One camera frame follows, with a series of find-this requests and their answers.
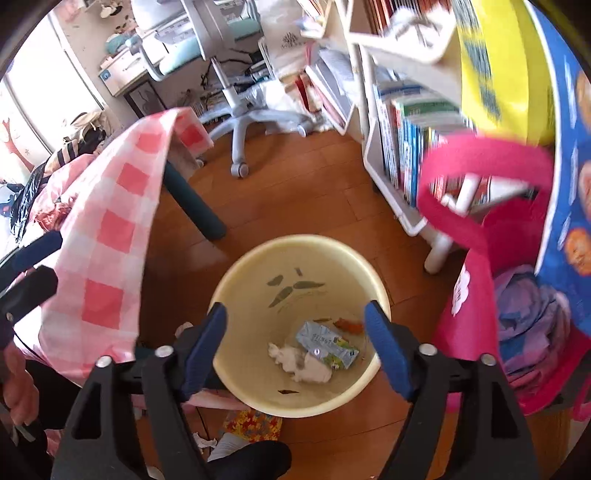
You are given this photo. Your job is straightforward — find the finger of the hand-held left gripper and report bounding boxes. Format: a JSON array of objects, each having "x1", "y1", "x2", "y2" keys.
[
  {"x1": 7, "y1": 230, "x2": 64, "y2": 274},
  {"x1": 0, "y1": 266, "x2": 59, "y2": 325}
]

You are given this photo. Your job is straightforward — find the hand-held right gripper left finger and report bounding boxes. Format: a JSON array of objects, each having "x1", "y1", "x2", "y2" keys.
[{"x1": 48, "y1": 302, "x2": 229, "y2": 480}]

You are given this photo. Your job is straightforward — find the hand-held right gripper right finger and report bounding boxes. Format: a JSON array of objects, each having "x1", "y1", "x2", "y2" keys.
[{"x1": 364, "y1": 300, "x2": 541, "y2": 480}]

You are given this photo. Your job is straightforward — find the cream plastic trash bin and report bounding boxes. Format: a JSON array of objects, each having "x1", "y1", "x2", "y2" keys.
[{"x1": 208, "y1": 234, "x2": 392, "y2": 418}]

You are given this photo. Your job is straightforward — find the person's left hand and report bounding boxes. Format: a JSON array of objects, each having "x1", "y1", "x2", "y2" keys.
[{"x1": 1, "y1": 345, "x2": 41, "y2": 426}]

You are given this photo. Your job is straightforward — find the black plastic bag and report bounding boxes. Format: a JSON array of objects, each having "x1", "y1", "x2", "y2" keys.
[{"x1": 8, "y1": 161, "x2": 48, "y2": 243}]

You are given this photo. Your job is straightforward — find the light blue drink carton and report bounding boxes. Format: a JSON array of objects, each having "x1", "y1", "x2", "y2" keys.
[{"x1": 295, "y1": 322, "x2": 360, "y2": 370}]

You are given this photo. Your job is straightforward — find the red white checkered tablecloth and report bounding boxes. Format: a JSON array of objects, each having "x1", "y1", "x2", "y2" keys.
[{"x1": 39, "y1": 107, "x2": 215, "y2": 386}]

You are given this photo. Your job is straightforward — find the crumpled white tissue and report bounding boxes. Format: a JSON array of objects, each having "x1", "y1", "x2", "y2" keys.
[{"x1": 268, "y1": 342, "x2": 333, "y2": 384}]

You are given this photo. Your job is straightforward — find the floral patterned cloth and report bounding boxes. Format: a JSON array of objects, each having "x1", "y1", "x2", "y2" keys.
[{"x1": 222, "y1": 408, "x2": 283, "y2": 444}]

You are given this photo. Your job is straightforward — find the striped beige navy cloth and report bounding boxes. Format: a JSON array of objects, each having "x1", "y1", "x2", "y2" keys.
[{"x1": 46, "y1": 137, "x2": 105, "y2": 172}]

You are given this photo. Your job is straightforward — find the magenta tote bag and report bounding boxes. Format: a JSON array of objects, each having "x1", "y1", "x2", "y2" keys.
[{"x1": 418, "y1": 131, "x2": 591, "y2": 416}]

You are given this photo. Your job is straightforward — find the person's black socked foot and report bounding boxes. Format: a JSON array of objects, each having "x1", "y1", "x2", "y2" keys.
[{"x1": 207, "y1": 440, "x2": 293, "y2": 480}]

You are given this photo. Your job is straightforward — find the teal table leg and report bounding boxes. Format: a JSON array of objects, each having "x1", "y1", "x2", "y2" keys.
[{"x1": 164, "y1": 161, "x2": 227, "y2": 241}]

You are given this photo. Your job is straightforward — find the purple cloth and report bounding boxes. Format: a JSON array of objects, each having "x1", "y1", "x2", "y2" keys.
[{"x1": 494, "y1": 265, "x2": 579, "y2": 380}]

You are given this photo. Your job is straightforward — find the white rolling book cart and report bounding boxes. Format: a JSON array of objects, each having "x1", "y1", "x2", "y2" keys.
[{"x1": 362, "y1": 44, "x2": 546, "y2": 274}]

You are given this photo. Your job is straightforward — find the white desk with drawers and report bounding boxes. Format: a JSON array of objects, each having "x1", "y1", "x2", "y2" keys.
[{"x1": 99, "y1": 41, "x2": 163, "y2": 99}]

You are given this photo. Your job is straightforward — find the row of colourful books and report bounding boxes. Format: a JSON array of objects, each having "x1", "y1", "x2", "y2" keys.
[{"x1": 374, "y1": 83, "x2": 541, "y2": 208}]

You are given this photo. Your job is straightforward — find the grey blue office chair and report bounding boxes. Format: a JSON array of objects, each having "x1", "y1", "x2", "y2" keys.
[{"x1": 139, "y1": 0, "x2": 319, "y2": 178}]

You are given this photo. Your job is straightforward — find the white tiered shelf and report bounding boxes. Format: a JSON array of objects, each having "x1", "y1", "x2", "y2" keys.
[{"x1": 295, "y1": 0, "x2": 370, "y2": 136}]

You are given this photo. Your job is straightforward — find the white paper shopping bag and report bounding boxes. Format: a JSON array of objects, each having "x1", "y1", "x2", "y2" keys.
[{"x1": 259, "y1": 14, "x2": 324, "y2": 80}]

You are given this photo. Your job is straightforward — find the yellow and blue printed bag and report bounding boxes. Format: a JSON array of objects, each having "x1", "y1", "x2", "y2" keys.
[{"x1": 455, "y1": 0, "x2": 591, "y2": 320}]

